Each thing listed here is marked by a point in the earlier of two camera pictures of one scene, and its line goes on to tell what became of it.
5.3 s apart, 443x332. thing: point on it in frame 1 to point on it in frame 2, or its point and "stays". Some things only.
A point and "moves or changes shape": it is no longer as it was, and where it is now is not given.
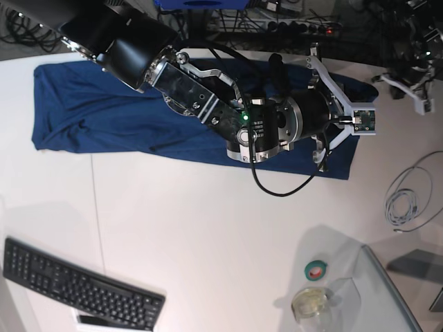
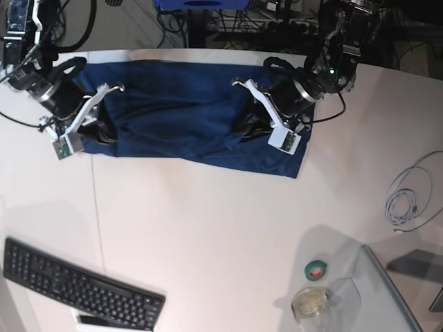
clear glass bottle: (311, 309) stays
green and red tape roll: (315, 270) stays
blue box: (203, 4) stays
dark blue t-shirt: (79, 106) moves or changes shape
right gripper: (410, 74) to (289, 99)
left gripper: (302, 113) to (63, 97)
